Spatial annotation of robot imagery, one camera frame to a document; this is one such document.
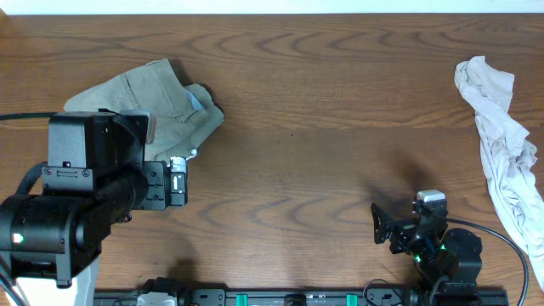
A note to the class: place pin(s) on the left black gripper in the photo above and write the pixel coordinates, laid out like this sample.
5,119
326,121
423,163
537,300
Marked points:
155,184

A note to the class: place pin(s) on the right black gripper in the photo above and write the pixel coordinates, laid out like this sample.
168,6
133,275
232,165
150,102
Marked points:
405,230

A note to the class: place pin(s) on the khaki green shorts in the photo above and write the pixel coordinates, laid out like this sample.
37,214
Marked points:
185,115

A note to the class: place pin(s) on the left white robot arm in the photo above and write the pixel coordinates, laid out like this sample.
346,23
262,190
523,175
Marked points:
96,174

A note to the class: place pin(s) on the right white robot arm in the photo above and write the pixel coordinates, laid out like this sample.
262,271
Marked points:
448,260

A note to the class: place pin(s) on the white folded garment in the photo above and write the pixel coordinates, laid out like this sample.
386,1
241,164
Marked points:
192,154

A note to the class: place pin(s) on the light grey crumpled garment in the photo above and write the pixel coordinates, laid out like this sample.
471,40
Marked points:
506,156

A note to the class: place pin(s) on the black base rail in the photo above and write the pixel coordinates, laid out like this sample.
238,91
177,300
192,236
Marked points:
163,291

